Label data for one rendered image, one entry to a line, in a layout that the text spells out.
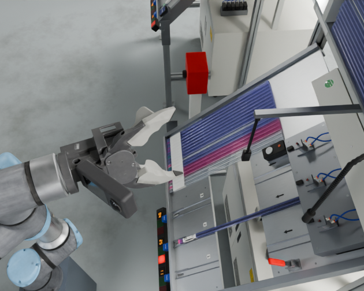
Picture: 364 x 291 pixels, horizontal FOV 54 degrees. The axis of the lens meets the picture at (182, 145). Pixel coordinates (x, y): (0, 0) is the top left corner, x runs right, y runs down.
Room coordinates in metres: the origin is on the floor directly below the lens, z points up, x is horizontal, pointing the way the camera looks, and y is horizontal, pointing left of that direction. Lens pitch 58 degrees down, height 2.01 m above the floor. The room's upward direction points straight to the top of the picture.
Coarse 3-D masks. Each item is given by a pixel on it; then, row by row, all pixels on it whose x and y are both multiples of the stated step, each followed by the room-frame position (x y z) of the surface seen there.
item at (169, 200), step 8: (168, 184) 0.63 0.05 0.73; (168, 192) 0.59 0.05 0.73; (168, 200) 0.55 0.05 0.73; (168, 208) 0.52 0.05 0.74; (168, 216) 0.49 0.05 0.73; (168, 224) 0.46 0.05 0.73; (168, 232) 0.43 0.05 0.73; (168, 240) 0.40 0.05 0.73; (168, 248) 0.37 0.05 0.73; (176, 280) 0.26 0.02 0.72; (176, 288) 0.24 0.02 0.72
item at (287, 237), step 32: (320, 64) 0.83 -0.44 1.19; (288, 96) 0.77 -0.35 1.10; (288, 128) 0.65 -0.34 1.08; (256, 160) 0.59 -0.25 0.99; (288, 160) 0.55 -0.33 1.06; (288, 192) 0.45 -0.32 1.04; (288, 224) 0.35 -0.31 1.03; (288, 256) 0.27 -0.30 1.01; (320, 256) 0.25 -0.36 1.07; (352, 256) 0.24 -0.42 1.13
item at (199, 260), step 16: (176, 192) 0.59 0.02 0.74; (192, 192) 0.56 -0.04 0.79; (208, 192) 0.54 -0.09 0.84; (176, 208) 0.52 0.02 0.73; (192, 208) 0.50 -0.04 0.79; (208, 208) 0.48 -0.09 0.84; (176, 224) 0.46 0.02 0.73; (192, 224) 0.44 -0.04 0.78; (208, 224) 0.42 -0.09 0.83; (176, 240) 0.40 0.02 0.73; (192, 240) 0.38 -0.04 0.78; (208, 240) 0.37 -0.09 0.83; (176, 256) 0.34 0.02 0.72; (192, 256) 0.33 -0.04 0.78; (208, 256) 0.32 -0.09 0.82; (176, 272) 0.29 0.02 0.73; (192, 272) 0.28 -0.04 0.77; (208, 272) 0.27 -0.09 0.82; (192, 288) 0.23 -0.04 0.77; (208, 288) 0.22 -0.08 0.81
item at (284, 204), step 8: (288, 200) 0.42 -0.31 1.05; (296, 200) 0.41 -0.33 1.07; (272, 208) 0.41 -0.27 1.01; (280, 208) 0.40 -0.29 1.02; (248, 216) 0.41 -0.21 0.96; (256, 216) 0.40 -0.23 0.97; (224, 224) 0.40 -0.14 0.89; (232, 224) 0.40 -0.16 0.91; (200, 232) 0.40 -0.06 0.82; (208, 232) 0.39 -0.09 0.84
